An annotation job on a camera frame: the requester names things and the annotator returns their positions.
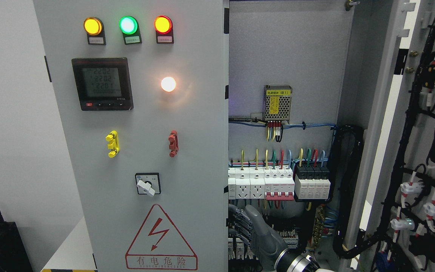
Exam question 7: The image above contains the dark grey robot right hand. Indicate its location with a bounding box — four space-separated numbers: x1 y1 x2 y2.
228 204 288 271

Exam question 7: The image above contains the grey cabinet door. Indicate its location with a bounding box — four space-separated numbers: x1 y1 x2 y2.
34 0 228 272
359 0 435 272

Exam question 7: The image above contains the lower relay terminal row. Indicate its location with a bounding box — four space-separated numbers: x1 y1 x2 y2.
227 217 300 261

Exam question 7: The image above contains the white socket breaker row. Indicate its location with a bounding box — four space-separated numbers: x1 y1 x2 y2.
228 167 265 200

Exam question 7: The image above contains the black surge protector module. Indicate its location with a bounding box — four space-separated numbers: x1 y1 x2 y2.
293 164 331 202

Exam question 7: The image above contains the red electric hazard sticker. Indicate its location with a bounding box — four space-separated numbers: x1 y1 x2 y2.
125 204 198 270

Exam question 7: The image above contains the red terminal connector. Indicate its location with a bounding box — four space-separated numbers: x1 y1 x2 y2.
168 130 179 157

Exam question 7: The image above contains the metal mesh power supply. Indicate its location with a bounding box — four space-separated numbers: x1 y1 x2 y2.
263 85 292 122

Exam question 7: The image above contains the yellow terminal connector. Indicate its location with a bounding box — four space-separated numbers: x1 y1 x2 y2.
105 130 120 158

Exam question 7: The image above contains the white glowing indicator light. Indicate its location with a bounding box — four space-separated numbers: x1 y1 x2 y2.
160 76 177 92

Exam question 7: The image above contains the black digital power meter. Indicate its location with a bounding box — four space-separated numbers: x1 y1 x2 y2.
71 57 133 111

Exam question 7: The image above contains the red indicator light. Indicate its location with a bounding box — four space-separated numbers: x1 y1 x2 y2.
154 15 174 44

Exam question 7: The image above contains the green indicator light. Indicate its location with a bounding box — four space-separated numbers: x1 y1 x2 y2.
119 16 142 45

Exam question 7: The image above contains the black box on floor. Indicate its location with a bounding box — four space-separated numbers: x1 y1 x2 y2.
0 211 33 272

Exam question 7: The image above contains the yellow indicator light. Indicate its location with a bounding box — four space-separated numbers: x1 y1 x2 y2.
83 17 106 45

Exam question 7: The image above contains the red handled circuit breaker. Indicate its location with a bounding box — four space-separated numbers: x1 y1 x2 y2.
264 168 295 200

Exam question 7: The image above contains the white rotary selector switch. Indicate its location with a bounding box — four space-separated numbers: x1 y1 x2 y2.
135 172 162 197

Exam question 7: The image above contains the black wire loom right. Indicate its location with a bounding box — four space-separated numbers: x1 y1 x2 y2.
331 125 365 260

